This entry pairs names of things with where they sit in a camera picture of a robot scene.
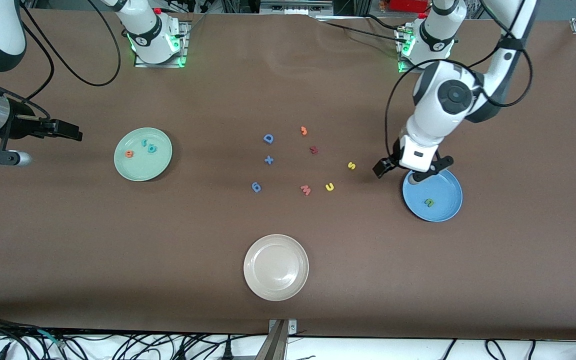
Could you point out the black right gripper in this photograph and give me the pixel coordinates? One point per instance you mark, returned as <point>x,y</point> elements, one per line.
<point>19,123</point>

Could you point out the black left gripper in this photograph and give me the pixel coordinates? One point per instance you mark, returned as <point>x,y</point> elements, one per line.
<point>382,167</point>

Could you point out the green foam letter n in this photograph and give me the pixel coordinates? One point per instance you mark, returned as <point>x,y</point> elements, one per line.
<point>429,201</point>

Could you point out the teal foam letter b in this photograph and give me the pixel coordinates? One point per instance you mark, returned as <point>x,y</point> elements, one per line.
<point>152,149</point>

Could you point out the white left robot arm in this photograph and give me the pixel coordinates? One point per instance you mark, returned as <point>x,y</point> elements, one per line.
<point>448,100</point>

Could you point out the blue plate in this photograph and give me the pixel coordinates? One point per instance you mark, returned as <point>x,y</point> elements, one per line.
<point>443,192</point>

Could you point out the pink foam letter w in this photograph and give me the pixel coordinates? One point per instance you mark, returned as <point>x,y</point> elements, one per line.
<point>306,190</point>

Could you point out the mint green plate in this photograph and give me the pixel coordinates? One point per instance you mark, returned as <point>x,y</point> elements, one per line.
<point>143,169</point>

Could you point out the blue foam plus sign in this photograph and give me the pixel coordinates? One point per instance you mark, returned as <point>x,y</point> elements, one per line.
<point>268,160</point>

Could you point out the blue foam letter D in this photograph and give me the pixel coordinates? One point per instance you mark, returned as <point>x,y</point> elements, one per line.
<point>266,138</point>

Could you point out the blue foam digit nine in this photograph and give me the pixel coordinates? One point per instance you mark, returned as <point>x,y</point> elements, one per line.
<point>257,189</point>

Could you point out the beige plate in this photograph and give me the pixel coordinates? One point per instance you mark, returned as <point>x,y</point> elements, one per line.
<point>276,267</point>

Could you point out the red box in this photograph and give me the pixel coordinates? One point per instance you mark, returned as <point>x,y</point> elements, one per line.
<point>408,5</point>

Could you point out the aluminium profile bar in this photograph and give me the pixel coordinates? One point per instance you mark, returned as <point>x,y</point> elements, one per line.
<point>274,345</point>

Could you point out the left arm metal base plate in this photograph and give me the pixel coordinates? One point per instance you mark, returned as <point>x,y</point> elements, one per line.
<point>443,70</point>

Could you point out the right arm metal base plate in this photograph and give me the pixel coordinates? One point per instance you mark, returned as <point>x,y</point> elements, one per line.
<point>186,30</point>

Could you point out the metal frame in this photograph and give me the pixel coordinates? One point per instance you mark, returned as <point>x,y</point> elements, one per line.
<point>295,6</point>

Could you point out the small metal bracket plate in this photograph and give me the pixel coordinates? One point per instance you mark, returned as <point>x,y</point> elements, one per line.
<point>292,326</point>

